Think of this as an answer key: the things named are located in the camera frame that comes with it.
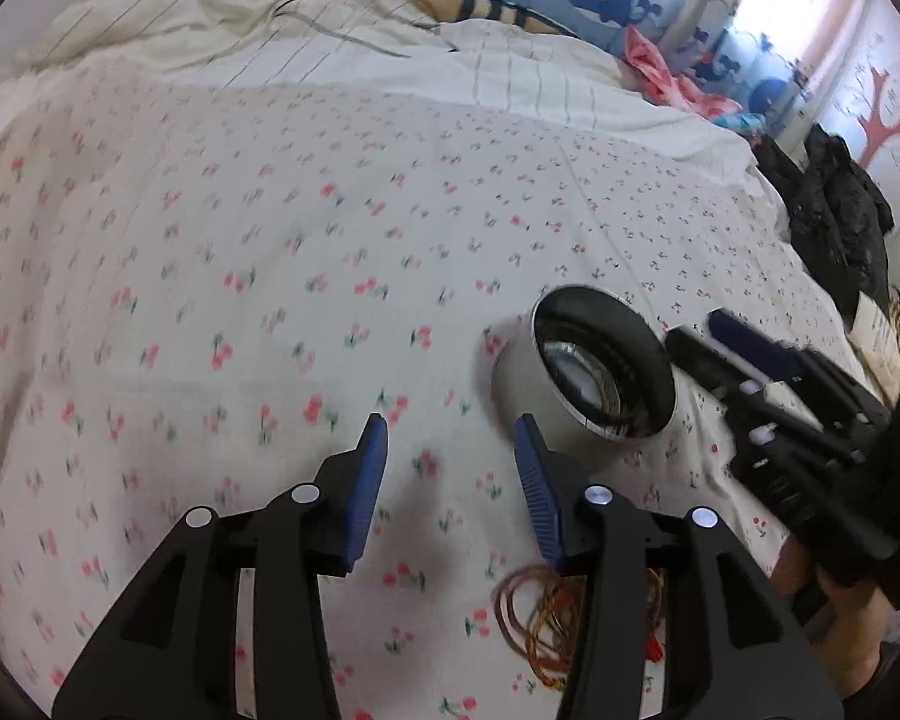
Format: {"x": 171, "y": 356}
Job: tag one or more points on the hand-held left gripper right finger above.
{"x": 532, "y": 472}

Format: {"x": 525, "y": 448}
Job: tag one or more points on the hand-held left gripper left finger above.
{"x": 371, "y": 465}

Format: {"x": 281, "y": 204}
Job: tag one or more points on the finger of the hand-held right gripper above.
{"x": 709, "y": 367}
{"x": 750, "y": 341}

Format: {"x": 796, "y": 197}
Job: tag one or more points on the round metal tin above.
{"x": 570, "y": 382}

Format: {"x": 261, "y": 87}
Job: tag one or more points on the person's right hand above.
{"x": 847, "y": 630}

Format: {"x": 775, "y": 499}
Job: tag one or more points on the paper bag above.
{"x": 881, "y": 337}

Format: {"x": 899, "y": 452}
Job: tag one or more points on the black jacket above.
{"x": 840, "y": 202}

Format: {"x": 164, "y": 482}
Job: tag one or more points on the floral bed sheet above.
{"x": 270, "y": 255}

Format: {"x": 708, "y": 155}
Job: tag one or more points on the pink cloth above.
{"x": 664, "y": 67}

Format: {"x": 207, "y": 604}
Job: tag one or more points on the yellow black striped pillow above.
{"x": 480, "y": 7}

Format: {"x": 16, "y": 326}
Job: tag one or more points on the white striped duvet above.
{"x": 307, "y": 22}

